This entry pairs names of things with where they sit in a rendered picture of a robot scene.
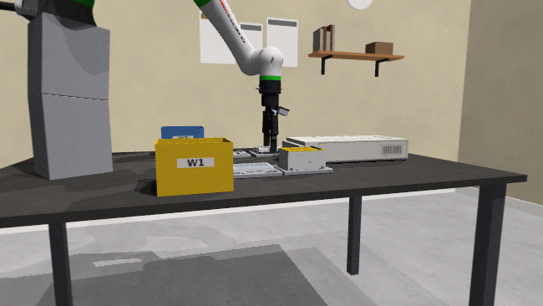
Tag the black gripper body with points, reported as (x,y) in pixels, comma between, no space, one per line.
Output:
(270,101)

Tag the blue open bin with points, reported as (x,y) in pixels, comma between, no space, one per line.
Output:
(181,132)

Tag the yellow open-sided box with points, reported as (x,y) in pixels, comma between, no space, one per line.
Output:
(193,166)

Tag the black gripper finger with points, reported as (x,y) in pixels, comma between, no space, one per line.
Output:
(265,130)
(273,122)

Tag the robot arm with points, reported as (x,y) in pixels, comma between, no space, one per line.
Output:
(267,62)

